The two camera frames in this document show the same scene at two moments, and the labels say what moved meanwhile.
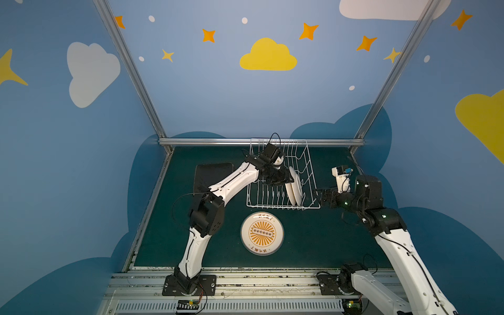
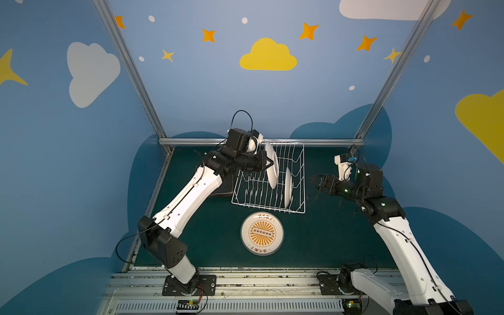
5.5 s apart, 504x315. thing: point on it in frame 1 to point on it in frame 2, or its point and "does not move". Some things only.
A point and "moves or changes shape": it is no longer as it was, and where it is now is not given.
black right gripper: (326, 197) to (330, 185)
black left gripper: (281, 175) to (260, 161)
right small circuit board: (352, 306) does not move
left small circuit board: (188, 304) does not move
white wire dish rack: (301, 194) moves or changes shape
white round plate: (262, 233) does not move
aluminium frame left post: (126, 55) does not move
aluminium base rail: (239, 291) does not move
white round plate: (296, 188) to (288, 188)
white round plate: (290, 193) to (272, 172)
